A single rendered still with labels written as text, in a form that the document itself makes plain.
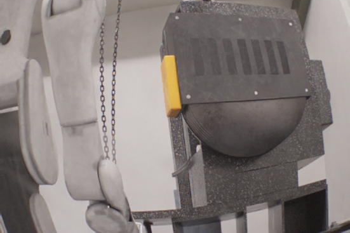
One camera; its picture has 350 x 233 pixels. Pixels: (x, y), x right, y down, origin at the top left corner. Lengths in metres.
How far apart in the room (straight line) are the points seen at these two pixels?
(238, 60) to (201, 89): 0.16
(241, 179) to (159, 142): 2.50
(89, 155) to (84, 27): 0.18
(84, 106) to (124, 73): 3.57
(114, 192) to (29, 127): 0.23
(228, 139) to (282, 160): 0.28
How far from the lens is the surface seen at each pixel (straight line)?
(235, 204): 1.60
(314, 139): 1.76
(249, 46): 1.62
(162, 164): 4.04
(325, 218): 1.69
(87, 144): 0.70
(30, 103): 0.87
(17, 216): 0.91
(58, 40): 0.71
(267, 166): 1.65
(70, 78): 0.70
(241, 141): 1.51
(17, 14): 0.99
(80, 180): 0.72
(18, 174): 0.88
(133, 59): 4.30
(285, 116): 1.59
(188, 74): 1.52
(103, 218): 0.74
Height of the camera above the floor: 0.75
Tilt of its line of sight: 18 degrees up
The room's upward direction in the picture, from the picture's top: 7 degrees counter-clockwise
